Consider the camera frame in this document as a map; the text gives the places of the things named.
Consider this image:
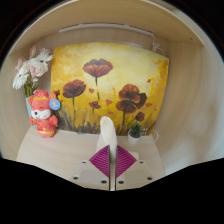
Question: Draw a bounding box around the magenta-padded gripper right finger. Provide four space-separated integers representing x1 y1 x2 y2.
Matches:
115 144 155 192

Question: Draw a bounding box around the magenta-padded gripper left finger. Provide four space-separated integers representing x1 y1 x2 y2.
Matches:
71 144 111 192

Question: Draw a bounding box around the cream white towel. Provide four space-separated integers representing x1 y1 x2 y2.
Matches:
95 115 140 192

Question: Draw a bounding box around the small plant in white pot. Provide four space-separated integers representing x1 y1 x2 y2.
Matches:
127 121 144 145

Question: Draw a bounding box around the red plush mouse toy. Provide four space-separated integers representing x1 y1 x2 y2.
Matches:
27 89 62 139

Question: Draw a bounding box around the pale blue vase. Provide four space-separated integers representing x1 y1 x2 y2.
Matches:
25 96 34 129

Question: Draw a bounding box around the yellow poppy flower painting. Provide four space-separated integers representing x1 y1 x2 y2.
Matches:
49 41 170 136

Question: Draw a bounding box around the pink and white flower bouquet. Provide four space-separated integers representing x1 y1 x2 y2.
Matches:
12 44 54 98

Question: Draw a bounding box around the white light bar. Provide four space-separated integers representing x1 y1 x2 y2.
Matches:
58 22 155 38

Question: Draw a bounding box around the thin white cable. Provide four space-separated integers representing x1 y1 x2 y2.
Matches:
151 34 166 56

